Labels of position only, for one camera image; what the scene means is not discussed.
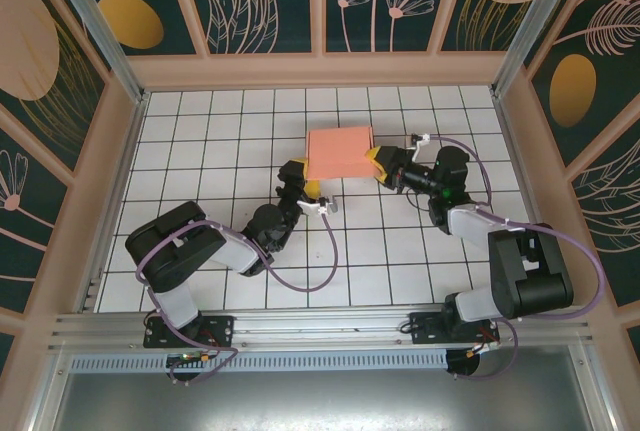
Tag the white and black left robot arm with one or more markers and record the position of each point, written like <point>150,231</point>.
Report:
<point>172,301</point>

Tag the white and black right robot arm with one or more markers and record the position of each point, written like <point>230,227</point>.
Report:
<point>530,271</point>

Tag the aluminium frame post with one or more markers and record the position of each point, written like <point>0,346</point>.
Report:
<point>535,26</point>
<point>100,26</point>

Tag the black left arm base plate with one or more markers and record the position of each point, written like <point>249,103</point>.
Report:
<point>220,328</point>

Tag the shiny metal sheet panel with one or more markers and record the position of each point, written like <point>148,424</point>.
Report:
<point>320,401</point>

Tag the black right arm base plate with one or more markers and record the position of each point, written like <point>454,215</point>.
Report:
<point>422,328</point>

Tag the aluminium mounting rail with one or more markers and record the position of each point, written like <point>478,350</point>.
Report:
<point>320,326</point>

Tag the pink paper box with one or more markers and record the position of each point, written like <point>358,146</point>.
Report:
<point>335,156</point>

